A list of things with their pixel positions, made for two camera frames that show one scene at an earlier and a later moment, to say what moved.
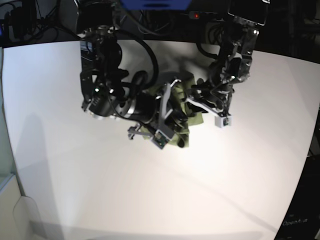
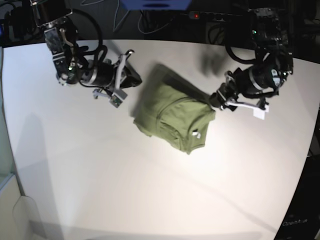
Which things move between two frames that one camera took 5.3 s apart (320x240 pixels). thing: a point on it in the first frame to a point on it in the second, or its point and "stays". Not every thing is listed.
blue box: (156, 5) stays
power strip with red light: (194, 15) stays
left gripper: (145, 109) to (103, 74)
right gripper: (218, 94) to (261, 80)
